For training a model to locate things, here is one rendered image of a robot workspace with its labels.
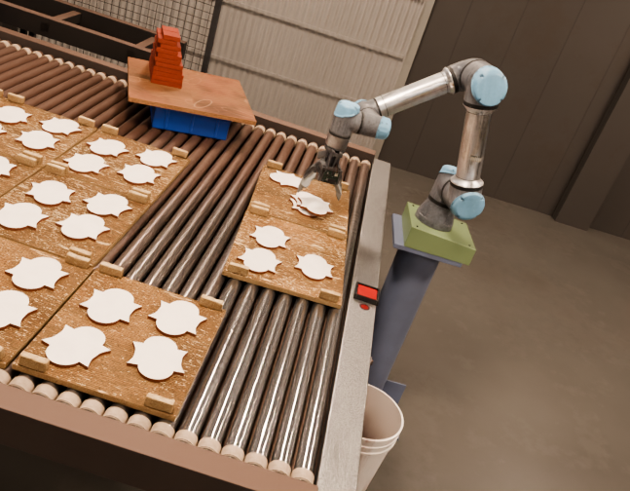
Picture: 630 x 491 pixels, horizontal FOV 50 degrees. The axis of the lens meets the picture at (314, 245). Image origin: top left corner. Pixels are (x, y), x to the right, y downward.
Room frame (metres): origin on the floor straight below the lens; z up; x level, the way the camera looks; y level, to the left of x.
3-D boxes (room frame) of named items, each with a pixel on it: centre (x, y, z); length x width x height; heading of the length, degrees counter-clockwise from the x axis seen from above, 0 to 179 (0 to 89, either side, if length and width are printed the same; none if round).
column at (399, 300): (2.41, -0.40, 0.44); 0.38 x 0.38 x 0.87; 4
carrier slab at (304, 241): (1.82, 0.06, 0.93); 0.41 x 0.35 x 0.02; 4
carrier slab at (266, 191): (2.24, 0.10, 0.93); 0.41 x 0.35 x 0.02; 5
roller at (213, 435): (1.93, 0.09, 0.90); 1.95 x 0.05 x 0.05; 1
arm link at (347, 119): (2.14, 0.04, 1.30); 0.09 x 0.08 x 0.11; 108
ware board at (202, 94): (2.70, 0.71, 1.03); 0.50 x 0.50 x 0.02; 23
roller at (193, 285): (1.92, 0.29, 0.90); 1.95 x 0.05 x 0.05; 1
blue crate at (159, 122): (2.64, 0.68, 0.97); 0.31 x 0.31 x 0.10; 23
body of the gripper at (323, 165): (2.13, 0.04, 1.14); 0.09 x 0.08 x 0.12; 18
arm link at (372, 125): (2.19, -0.05, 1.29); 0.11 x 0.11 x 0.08; 18
